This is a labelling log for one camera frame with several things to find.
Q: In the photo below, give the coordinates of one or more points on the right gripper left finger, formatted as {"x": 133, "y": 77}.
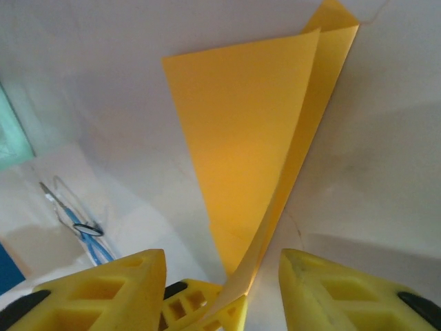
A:
{"x": 103, "y": 296}

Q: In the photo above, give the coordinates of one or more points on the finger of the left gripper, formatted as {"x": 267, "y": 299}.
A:
{"x": 229, "y": 317}
{"x": 186, "y": 303}

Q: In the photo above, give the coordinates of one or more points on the mint green zip case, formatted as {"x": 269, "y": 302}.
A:
{"x": 10, "y": 138}

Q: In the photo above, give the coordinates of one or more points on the yellow cloth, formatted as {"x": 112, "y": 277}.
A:
{"x": 241, "y": 138}

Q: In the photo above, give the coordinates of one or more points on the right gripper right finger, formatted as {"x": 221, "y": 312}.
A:
{"x": 344, "y": 303}

